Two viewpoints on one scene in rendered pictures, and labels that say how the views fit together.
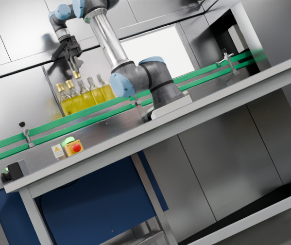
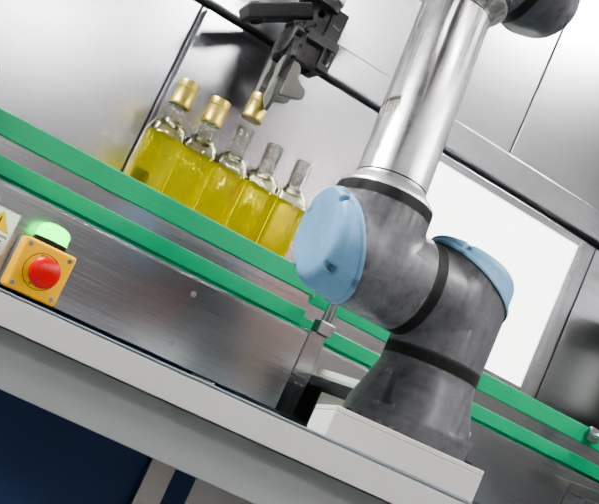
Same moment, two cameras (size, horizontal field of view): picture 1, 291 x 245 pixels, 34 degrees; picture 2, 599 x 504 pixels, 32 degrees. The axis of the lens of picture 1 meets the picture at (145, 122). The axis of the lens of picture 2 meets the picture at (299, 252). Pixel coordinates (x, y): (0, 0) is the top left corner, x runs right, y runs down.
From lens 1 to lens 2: 0.95 m
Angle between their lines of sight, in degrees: 5
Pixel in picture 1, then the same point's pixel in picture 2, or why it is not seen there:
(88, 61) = (314, 113)
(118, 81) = (333, 224)
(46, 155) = not seen: outside the picture
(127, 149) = (152, 431)
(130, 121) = (256, 353)
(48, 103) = (123, 102)
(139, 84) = (379, 294)
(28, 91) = (109, 29)
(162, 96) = (405, 395)
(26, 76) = not seen: outside the picture
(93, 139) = (116, 298)
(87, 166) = not seen: outside the picture
